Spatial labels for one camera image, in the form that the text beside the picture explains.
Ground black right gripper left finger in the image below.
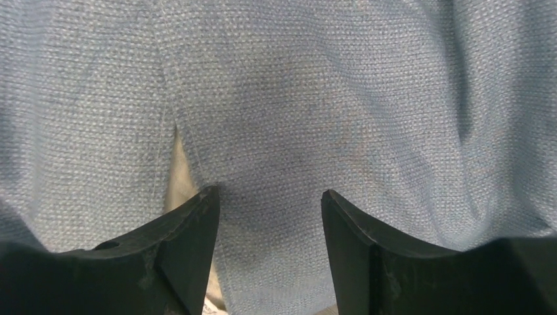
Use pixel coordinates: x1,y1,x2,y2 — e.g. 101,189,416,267
1,186,220,314

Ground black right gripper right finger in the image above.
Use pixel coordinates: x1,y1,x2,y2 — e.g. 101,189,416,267
321,190,556,315

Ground cream pillow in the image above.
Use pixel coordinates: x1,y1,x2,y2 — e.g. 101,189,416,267
164,129,228,314

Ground blue pillowcase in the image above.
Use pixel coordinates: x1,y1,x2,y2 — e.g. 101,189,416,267
1,1,556,314

